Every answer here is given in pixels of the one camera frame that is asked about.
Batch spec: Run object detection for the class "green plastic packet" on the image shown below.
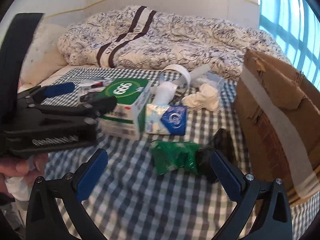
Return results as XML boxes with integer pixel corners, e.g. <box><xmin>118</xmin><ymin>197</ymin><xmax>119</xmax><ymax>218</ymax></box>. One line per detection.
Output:
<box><xmin>151</xmin><ymin>140</ymin><xmax>204</xmax><ymax>175</ymax></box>

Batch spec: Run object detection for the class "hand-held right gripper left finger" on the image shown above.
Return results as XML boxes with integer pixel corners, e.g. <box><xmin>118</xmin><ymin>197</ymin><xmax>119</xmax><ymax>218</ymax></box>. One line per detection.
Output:
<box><xmin>26</xmin><ymin>148</ymin><xmax>108</xmax><ymax>240</ymax></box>

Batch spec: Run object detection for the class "black plastic bag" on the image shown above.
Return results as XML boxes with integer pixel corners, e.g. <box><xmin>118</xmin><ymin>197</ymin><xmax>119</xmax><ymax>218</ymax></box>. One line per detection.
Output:
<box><xmin>197</xmin><ymin>129</ymin><xmax>237</xmax><ymax>183</ymax></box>

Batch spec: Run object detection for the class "green and white carton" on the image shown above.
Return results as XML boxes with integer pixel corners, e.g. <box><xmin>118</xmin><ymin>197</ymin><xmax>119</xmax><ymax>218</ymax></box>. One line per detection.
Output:
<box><xmin>97</xmin><ymin>78</ymin><xmax>153</xmax><ymax>141</ymax></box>

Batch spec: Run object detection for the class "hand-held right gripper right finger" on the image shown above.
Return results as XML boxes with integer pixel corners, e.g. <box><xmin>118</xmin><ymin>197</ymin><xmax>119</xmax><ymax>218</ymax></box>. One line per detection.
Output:
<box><xmin>210</xmin><ymin>150</ymin><xmax>293</xmax><ymax>240</ymax></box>

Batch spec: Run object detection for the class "checkered bed sheet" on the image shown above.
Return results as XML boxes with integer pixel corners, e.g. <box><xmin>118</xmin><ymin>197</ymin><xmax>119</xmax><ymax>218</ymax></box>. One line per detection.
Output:
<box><xmin>19</xmin><ymin>66</ymin><xmax>320</xmax><ymax>240</ymax></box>

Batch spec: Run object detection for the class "person's left hand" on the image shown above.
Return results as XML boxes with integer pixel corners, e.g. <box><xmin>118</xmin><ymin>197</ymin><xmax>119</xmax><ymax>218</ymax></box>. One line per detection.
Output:
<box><xmin>0</xmin><ymin>152</ymin><xmax>49</xmax><ymax>198</ymax></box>

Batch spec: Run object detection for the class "white headboard with gold trim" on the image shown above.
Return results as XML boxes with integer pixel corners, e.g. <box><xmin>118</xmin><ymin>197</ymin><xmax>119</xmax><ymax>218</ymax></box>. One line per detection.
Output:
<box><xmin>44</xmin><ymin>0</ymin><xmax>260</xmax><ymax>33</ymax></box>

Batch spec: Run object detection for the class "blue window curtain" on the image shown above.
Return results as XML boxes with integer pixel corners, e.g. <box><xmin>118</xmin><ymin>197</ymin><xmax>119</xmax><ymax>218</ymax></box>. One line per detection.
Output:
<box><xmin>257</xmin><ymin>0</ymin><xmax>320</xmax><ymax>90</ymax></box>

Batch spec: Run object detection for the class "white foam tube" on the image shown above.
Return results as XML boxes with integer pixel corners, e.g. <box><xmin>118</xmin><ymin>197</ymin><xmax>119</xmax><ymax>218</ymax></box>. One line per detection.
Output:
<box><xmin>190</xmin><ymin>64</ymin><xmax>211</xmax><ymax>80</ymax></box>

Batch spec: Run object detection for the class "crumpled plastic bag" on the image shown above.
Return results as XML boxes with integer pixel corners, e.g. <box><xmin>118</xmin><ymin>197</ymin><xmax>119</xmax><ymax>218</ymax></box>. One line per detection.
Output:
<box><xmin>181</xmin><ymin>82</ymin><xmax>220</xmax><ymax>112</ymax></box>

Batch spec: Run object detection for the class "white plastic pipe fitting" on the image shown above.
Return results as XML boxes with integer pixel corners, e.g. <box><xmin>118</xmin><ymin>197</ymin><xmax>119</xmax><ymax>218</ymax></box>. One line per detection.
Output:
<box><xmin>154</xmin><ymin>81</ymin><xmax>178</xmax><ymax>105</ymax></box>

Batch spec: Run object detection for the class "clear bottle with blue label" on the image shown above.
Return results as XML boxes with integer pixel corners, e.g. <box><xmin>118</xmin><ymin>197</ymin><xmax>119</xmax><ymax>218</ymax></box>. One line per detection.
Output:
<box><xmin>195</xmin><ymin>72</ymin><xmax>225</xmax><ymax>98</ymax></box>

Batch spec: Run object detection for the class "white tape roll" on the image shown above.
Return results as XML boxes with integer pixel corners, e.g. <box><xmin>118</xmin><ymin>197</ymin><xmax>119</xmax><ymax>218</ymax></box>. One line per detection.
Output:
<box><xmin>160</xmin><ymin>64</ymin><xmax>192</xmax><ymax>90</ymax></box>

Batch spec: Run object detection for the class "floral quilt with dark stripes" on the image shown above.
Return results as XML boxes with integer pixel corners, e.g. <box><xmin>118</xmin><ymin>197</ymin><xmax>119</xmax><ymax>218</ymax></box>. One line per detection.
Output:
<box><xmin>57</xmin><ymin>5</ymin><xmax>292</xmax><ymax>82</ymax></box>

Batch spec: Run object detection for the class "white cloth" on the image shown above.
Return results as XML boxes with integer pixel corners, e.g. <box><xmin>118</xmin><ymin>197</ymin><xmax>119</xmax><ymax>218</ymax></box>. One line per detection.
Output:
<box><xmin>4</xmin><ymin>174</ymin><xmax>34</xmax><ymax>202</ymax></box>

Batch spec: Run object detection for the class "small white packet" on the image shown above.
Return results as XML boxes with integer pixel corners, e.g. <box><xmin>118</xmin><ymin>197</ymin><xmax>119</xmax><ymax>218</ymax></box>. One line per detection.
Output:
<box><xmin>79</xmin><ymin>78</ymin><xmax>112</xmax><ymax>90</ymax></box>

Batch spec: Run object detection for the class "brown cardboard box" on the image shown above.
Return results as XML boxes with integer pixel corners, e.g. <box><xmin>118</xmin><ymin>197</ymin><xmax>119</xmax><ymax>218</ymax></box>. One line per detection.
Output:
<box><xmin>234</xmin><ymin>49</ymin><xmax>320</xmax><ymax>208</ymax></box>

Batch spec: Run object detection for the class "cream pillow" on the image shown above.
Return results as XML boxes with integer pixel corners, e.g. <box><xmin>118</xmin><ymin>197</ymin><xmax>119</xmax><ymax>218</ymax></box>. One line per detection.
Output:
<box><xmin>20</xmin><ymin>24</ymin><xmax>68</xmax><ymax>85</ymax></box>

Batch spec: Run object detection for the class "blue and white tissue pack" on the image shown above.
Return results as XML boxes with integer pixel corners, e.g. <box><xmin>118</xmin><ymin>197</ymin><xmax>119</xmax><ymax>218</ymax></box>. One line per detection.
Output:
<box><xmin>144</xmin><ymin>104</ymin><xmax>188</xmax><ymax>135</ymax></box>

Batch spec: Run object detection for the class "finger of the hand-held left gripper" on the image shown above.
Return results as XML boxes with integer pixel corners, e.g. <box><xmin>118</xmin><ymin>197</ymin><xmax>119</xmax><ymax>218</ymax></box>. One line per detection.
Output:
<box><xmin>17</xmin><ymin>82</ymin><xmax>75</xmax><ymax>103</ymax></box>
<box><xmin>39</xmin><ymin>94</ymin><xmax>118</xmax><ymax>118</ymax></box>

